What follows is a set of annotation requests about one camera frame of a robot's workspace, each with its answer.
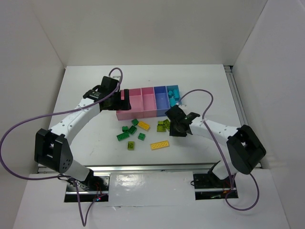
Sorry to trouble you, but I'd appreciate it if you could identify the small cyan lego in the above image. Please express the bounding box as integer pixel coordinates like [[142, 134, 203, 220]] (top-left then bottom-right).
[[173, 89, 180, 100]]

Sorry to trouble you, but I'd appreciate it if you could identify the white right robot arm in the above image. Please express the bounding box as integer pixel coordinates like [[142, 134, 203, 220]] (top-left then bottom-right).
[[165, 105, 266, 180]]

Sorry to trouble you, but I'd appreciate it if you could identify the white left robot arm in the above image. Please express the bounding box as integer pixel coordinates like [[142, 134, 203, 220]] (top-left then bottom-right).
[[34, 76, 131, 186]]

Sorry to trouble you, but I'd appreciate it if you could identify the lime long lego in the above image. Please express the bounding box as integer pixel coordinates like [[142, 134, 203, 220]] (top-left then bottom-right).
[[163, 119, 171, 131]]

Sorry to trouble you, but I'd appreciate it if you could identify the large pink bin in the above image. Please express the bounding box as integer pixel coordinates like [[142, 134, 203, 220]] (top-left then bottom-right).
[[116, 88, 144, 121]]

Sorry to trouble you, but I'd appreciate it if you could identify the lime stacked lego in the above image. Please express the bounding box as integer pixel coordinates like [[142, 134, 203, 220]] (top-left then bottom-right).
[[156, 121, 167, 133]]

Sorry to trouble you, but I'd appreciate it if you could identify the dark green square lego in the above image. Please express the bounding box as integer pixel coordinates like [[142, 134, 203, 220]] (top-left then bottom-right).
[[132, 119, 139, 126]]

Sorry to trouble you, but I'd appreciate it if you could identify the small dark green lego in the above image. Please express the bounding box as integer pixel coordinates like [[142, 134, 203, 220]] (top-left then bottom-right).
[[122, 126, 128, 132]]

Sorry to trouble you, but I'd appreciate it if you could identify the small pink bin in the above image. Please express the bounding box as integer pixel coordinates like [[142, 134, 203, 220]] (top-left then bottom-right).
[[141, 87, 157, 118]]

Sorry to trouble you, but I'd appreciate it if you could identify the yellow short lego brick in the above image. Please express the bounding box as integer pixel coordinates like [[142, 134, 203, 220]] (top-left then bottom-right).
[[137, 121, 150, 131]]

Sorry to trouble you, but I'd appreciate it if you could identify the dark green upturned lego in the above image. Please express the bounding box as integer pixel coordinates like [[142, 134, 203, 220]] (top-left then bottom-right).
[[128, 125, 137, 135]]

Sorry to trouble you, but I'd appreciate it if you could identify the dark blue bin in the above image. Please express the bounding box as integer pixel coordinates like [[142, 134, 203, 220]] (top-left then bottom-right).
[[154, 86, 170, 116]]

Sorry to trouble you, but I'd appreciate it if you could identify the yellow long lego plate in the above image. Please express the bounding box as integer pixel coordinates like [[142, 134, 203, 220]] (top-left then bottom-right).
[[150, 140, 170, 150]]

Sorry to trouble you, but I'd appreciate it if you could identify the dark green long lego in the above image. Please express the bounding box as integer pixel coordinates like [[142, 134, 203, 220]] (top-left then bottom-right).
[[116, 132, 130, 141]]

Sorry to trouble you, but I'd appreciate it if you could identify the light blue bin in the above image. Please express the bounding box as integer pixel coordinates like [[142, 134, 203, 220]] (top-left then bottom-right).
[[165, 85, 181, 110]]

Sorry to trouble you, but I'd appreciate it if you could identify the dark green lego right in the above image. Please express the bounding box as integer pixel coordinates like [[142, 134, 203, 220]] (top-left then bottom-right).
[[138, 133, 146, 141]]

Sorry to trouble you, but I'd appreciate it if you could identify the lime lego bottom left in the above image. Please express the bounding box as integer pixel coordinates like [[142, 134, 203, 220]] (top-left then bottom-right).
[[127, 141, 135, 150]]

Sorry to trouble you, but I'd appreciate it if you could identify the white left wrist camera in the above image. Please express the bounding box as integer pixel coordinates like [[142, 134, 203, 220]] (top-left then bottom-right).
[[111, 75, 121, 81]]

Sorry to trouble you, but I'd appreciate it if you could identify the aluminium front rail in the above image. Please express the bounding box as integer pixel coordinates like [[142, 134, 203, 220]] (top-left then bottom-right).
[[88, 163, 214, 173]]

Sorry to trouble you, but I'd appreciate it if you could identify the aluminium rail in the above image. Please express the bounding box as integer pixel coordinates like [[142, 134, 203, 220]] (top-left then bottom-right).
[[224, 65, 248, 125], [88, 163, 214, 173]]

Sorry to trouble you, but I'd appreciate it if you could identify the aluminium right rail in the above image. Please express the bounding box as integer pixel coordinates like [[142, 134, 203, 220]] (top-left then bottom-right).
[[224, 65, 248, 125]]

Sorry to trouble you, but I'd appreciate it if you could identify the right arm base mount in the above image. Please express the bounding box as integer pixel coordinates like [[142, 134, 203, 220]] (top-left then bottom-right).
[[190, 167, 238, 200]]

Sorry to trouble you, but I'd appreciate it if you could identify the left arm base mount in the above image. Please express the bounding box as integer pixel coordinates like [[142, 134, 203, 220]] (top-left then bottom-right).
[[64, 173, 110, 203]]

